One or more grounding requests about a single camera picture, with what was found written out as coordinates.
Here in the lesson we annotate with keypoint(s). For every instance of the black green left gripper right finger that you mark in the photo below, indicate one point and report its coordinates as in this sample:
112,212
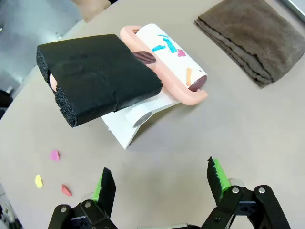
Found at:
238,205

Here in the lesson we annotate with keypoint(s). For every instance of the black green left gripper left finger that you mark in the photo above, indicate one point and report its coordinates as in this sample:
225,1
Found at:
107,190

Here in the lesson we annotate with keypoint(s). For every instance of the pink lint roller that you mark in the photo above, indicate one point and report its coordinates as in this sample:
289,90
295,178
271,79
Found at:
95,76

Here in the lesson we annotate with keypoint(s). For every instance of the red paper scrap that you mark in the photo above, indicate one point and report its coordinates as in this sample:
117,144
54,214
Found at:
66,190

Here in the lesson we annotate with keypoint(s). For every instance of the pink paper scrap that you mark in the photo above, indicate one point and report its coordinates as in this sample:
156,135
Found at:
54,155

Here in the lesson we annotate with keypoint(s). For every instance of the yellow paper scrap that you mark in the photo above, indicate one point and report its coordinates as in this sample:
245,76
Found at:
38,181

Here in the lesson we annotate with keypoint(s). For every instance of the white lint roller stand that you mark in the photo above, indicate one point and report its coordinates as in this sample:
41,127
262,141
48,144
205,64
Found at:
128,124

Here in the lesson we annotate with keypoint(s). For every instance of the folded brown towel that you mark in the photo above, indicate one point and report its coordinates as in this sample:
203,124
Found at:
252,40

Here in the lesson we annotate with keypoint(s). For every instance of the grey metal frame rail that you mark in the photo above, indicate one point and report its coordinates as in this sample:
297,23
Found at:
295,6

